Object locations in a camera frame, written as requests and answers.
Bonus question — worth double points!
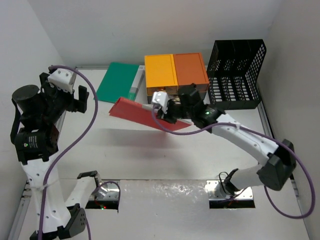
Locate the red folder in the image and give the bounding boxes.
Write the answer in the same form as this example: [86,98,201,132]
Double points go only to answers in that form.
[109,97,192,131]

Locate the yellow drawer box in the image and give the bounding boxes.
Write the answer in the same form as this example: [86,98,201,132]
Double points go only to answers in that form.
[144,54,178,96]

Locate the black mesh file rack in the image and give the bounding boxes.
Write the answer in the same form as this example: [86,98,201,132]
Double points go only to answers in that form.
[206,39,267,110]

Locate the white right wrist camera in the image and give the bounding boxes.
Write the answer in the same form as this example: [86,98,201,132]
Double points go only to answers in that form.
[151,91,170,114]

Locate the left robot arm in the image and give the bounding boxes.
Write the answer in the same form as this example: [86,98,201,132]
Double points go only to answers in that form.
[10,67,99,240]

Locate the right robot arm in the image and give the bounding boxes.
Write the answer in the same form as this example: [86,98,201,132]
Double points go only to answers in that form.
[151,83,297,196]

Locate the orange drawer box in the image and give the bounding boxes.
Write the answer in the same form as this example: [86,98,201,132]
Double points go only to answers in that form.
[173,52,209,93]

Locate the green folder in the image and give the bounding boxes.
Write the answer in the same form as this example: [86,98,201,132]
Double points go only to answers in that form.
[96,62,139,103]

